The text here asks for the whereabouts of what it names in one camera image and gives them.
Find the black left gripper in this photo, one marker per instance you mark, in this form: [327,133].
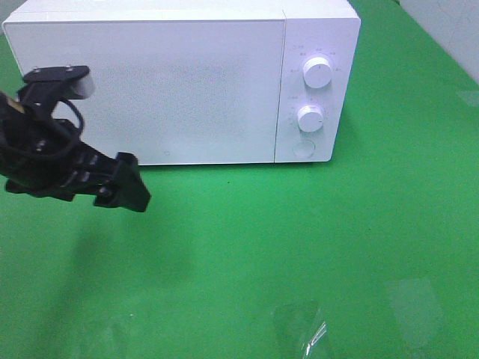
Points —
[55,163]

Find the round microwave door button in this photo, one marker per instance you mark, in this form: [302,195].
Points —
[304,149]

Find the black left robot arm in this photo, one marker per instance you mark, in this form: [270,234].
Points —
[15,115]

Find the white microwave oven body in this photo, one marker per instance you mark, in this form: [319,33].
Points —
[311,28]

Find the white microwave knob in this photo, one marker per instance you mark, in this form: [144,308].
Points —
[317,72]
[310,118]

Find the white microwave door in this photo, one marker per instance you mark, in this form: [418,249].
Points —
[174,92]

